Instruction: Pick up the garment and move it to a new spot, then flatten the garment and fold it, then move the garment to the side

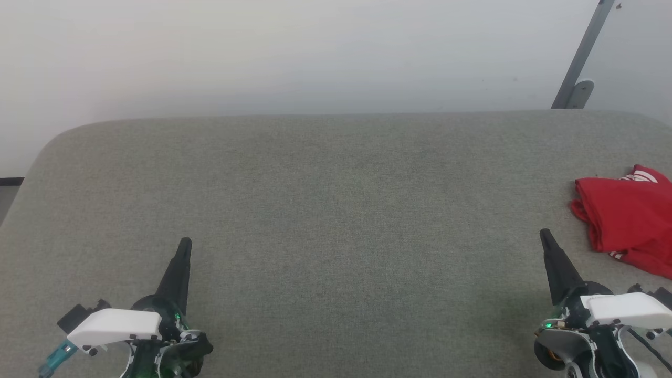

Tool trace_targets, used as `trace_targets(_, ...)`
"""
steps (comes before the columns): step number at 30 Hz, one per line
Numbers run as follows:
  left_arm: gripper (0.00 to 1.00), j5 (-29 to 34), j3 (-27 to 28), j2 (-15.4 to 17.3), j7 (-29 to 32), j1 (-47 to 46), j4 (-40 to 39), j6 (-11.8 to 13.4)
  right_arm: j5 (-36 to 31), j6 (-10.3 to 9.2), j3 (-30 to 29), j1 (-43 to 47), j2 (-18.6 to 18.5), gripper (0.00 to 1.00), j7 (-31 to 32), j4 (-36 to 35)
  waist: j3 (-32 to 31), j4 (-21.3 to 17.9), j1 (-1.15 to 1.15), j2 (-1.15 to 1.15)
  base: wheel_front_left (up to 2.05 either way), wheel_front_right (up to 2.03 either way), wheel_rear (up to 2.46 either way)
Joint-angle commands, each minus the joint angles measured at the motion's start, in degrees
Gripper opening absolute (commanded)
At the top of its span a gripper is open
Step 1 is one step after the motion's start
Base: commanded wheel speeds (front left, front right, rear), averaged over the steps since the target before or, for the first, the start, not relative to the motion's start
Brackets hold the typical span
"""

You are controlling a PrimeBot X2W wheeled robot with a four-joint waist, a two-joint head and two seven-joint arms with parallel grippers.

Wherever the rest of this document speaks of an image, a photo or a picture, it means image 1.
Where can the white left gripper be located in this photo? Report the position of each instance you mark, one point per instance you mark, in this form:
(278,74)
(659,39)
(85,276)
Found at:
(118,325)

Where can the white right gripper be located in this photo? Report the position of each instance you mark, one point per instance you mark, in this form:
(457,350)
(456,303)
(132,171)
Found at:
(625,310)

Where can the red and white jersey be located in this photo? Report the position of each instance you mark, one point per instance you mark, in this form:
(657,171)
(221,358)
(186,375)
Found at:
(630,215)

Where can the grey fabric sofa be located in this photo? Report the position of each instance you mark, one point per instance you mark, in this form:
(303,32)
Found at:
(341,210)

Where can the dark baseboard strip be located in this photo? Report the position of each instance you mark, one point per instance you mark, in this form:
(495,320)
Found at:
(10,181)

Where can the grey metal pole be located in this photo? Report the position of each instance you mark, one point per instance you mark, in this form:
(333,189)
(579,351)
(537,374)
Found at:
(583,52)

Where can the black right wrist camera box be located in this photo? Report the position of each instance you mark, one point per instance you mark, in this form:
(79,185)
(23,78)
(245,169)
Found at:
(656,295)

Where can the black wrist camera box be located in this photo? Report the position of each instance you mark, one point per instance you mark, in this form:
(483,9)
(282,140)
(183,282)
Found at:
(656,295)
(79,315)

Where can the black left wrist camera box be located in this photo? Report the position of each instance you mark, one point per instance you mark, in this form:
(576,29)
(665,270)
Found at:
(79,315)

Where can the grey pole bracket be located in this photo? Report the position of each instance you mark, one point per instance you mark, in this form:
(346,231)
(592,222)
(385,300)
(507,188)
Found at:
(580,94)

